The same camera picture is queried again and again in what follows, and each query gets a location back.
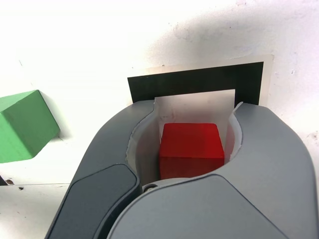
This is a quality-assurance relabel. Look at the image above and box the black tape square outline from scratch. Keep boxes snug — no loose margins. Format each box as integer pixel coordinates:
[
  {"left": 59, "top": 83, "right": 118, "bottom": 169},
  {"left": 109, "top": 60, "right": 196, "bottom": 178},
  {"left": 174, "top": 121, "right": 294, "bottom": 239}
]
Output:
[{"left": 127, "top": 61, "right": 264, "bottom": 106}]

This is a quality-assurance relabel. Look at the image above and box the red cube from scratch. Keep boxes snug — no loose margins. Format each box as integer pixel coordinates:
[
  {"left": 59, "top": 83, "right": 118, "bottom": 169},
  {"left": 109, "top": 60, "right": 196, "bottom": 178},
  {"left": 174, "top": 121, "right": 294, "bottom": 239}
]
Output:
[{"left": 159, "top": 122, "right": 225, "bottom": 180}]

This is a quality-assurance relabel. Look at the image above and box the green cube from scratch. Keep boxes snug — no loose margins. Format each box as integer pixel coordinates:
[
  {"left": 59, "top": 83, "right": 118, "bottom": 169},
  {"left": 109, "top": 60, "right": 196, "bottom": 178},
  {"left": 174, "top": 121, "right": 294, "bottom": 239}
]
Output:
[{"left": 0, "top": 89, "right": 61, "bottom": 164}]

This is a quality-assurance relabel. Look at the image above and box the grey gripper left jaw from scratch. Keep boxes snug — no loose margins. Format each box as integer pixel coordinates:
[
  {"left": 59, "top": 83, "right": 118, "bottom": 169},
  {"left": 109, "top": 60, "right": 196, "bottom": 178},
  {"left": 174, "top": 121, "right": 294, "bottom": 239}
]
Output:
[{"left": 44, "top": 100, "right": 160, "bottom": 239}]

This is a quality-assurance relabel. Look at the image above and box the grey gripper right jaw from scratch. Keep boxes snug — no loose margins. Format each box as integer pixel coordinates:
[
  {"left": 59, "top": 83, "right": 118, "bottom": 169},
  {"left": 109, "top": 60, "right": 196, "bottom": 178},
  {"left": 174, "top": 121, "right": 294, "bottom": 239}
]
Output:
[{"left": 107, "top": 101, "right": 315, "bottom": 239}]

